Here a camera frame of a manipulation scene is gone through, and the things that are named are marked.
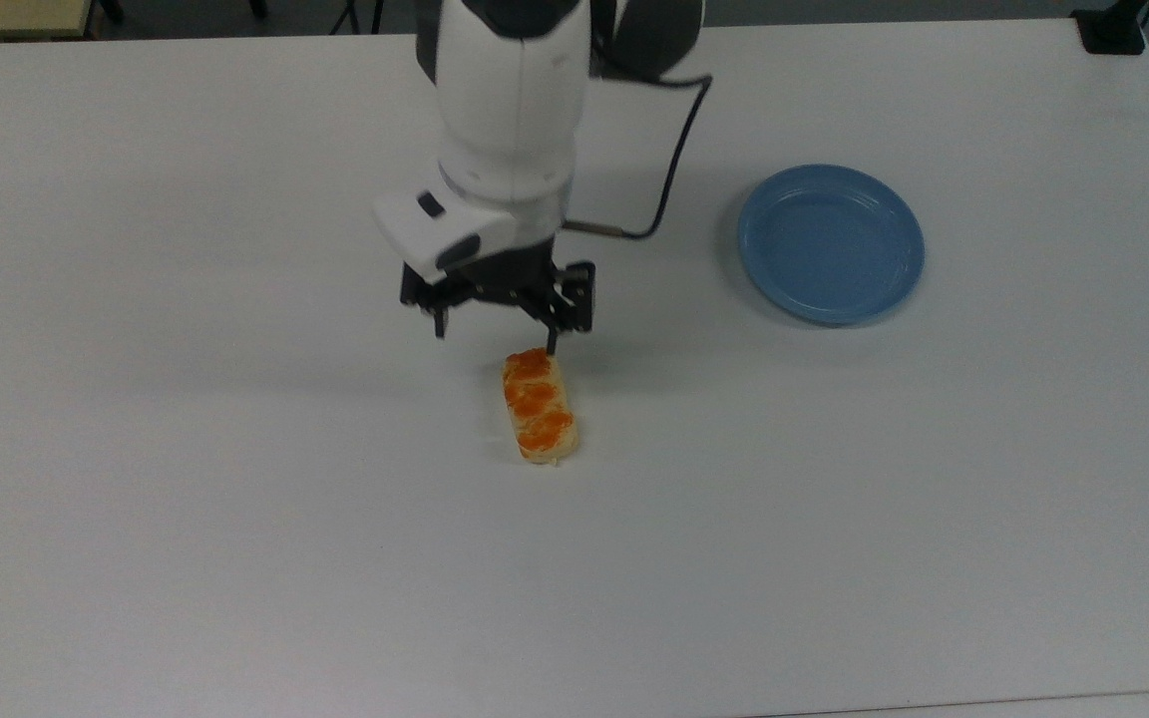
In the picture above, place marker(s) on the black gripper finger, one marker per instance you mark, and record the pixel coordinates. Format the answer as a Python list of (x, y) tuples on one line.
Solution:
[(441, 323), (552, 341)]

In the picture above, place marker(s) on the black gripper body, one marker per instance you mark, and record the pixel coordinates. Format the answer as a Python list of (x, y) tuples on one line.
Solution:
[(520, 279)]

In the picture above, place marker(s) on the orange glazed bread loaf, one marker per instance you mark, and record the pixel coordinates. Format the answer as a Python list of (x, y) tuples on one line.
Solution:
[(539, 409)]

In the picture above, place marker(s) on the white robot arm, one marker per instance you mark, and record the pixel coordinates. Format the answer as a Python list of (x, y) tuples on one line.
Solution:
[(507, 110)]

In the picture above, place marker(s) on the blue round plate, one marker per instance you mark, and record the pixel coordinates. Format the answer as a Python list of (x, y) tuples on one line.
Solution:
[(831, 244)]

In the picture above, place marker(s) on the black stand legs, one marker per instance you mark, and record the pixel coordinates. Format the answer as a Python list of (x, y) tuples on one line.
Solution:
[(376, 16)]

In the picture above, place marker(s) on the light wooden table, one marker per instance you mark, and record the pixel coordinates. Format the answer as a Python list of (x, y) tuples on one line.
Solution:
[(6, 15)]

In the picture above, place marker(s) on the black table clamp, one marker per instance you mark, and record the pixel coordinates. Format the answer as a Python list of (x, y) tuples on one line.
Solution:
[(1111, 32)]

